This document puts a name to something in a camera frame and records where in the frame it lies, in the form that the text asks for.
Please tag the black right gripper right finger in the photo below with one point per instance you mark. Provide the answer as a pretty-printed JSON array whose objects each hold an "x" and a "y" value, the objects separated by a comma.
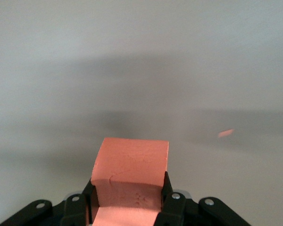
[{"x": 172, "y": 207}]

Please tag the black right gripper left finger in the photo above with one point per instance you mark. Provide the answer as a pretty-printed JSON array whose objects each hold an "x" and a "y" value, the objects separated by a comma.
[{"x": 76, "y": 209}]

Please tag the orange foam block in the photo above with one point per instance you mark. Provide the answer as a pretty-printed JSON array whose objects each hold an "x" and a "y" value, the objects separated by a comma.
[{"x": 132, "y": 164}]

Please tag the tiny orange foam crumb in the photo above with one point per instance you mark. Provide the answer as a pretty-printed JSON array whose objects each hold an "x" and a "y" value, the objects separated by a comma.
[{"x": 225, "y": 133}]

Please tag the brown table cover mat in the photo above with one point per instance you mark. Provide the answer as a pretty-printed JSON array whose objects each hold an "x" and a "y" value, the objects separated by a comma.
[{"x": 61, "y": 70}]

